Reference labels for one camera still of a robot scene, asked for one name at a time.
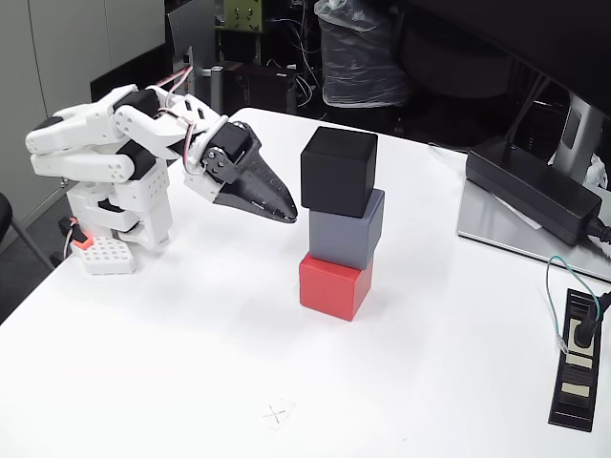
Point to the black cube block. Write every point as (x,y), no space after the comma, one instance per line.
(334,176)

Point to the black monitor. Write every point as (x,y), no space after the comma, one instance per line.
(549,38)

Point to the plastic-wrapped black bin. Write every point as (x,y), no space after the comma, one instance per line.
(358,57)

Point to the grey monitor stand neck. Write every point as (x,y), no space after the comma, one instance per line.
(577,129)

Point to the orange connector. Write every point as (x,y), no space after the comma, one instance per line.
(82,240)

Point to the black power strip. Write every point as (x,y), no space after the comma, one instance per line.
(575,391)

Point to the clear tape with X mark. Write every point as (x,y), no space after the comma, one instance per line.
(278,414)

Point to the grey cube block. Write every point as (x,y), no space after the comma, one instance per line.
(341,234)

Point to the silver monitor base plate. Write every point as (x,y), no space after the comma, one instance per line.
(487,224)

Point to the black desktop computer case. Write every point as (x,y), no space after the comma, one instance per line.
(258,88)

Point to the white perforated clamp base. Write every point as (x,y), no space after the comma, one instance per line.
(107,255)

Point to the white plastic bag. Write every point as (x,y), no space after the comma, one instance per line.
(599,172)

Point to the black power adapter brick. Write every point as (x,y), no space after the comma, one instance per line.
(530,186)

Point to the black power plug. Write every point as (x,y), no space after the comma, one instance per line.
(583,331)

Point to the red cube block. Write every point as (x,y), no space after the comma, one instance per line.
(329,291)

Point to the black office chair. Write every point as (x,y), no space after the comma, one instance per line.
(4,214)

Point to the black flat panel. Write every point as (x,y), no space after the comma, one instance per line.
(129,71)

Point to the green perforated board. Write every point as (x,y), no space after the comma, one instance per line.
(243,14)

